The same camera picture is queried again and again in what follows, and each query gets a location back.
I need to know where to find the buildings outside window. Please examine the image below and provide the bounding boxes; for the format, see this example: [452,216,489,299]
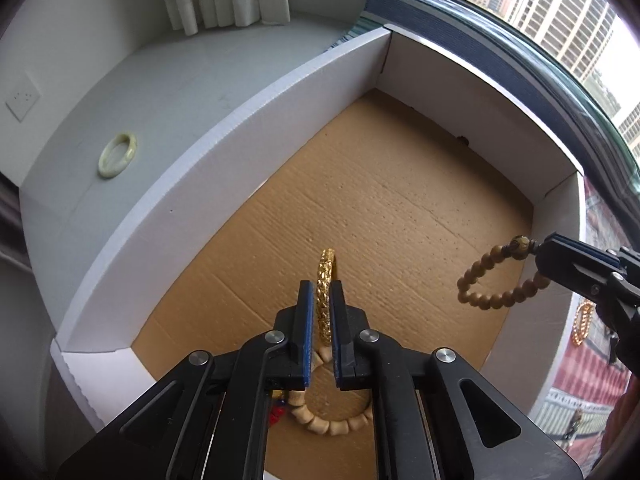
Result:
[440,0,640,156]

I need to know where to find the pale jade bangle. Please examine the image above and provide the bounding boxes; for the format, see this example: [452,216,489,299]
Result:
[98,132,139,178]

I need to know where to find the cream bead bracelet with tassel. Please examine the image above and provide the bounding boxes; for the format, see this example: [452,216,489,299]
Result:
[272,342,373,436]

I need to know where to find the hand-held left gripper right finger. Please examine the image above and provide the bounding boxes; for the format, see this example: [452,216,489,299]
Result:
[330,280,585,480]

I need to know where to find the gold bangle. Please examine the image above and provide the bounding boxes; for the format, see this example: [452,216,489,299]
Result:
[315,248,341,346]

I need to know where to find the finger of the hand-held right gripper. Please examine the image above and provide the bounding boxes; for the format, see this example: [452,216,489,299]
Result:
[534,241,617,304]
[549,232,622,262]

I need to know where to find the dark wooden trim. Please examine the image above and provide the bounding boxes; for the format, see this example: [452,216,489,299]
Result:
[0,170,36,281]

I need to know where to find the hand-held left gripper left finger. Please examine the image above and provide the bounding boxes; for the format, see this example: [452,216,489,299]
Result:
[55,280,316,480]

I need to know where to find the red plaid cloth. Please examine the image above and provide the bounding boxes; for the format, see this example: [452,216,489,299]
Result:
[530,175,640,461]

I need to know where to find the person's right forearm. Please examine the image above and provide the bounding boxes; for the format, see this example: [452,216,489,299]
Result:
[602,385,640,471]

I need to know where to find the dark window frame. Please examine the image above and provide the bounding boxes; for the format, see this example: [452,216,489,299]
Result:
[350,0,640,181]

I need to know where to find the brown wooden bead bracelet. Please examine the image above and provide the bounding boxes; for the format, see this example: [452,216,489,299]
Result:
[457,234,551,311]

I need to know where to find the gold chain bracelet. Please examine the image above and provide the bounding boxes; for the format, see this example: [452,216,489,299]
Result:
[570,300,593,347]

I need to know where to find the white cardboard box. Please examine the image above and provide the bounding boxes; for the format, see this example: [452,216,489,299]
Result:
[50,25,588,480]

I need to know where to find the white wall outlet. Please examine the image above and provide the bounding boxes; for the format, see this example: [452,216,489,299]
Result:
[6,77,40,122]

